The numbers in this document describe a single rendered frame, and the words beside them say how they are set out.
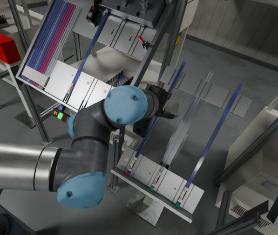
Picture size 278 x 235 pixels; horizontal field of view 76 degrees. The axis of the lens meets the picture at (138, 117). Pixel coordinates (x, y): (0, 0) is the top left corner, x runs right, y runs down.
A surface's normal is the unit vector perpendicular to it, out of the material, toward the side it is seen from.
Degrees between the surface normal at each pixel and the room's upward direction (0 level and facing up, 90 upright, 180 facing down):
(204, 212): 0
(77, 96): 44
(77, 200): 91
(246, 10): 90
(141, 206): 0
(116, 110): 55
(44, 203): 0
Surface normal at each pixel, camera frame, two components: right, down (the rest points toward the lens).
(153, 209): 0.13, -0.69
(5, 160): 0.26, -0.47
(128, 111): -0.35, 0.07
